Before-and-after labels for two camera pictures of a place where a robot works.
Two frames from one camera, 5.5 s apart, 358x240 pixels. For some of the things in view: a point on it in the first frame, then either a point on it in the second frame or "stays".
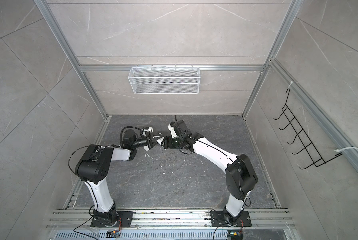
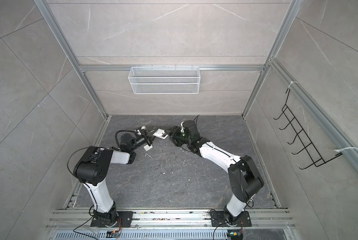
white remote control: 160,140 -> 160,133
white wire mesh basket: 164,80 stays
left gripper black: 150,139 stays
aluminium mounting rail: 259,218 stays
